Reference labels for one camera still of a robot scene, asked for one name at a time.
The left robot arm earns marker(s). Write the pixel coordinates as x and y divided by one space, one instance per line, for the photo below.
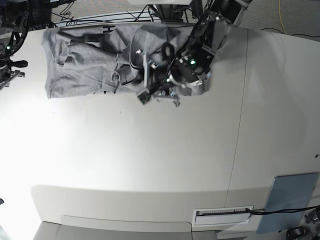
207 36

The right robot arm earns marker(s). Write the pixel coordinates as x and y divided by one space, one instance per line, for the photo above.
17 17

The black device bottom right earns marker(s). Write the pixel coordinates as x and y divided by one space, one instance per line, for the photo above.
299 233

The central camera stand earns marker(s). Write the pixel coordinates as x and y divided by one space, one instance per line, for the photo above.
176 13

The blue-grey board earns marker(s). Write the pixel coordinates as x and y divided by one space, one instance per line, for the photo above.
287 192

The grey T-shirt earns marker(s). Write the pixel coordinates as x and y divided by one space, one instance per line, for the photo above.
91 60

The white cable grommet tray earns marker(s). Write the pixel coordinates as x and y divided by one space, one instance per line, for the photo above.
213 217

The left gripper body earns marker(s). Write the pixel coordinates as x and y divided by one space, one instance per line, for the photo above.
174 76

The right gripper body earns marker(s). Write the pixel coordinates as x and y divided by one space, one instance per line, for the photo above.
7 65

